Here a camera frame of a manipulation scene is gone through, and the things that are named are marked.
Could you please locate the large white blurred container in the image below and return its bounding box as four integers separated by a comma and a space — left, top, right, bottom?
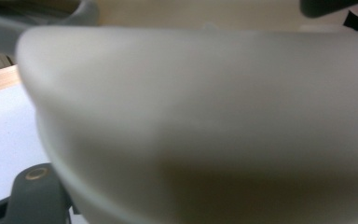
35, 105, 358, 224

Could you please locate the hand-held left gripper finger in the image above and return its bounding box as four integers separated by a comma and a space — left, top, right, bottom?
6, 162, 73, 224

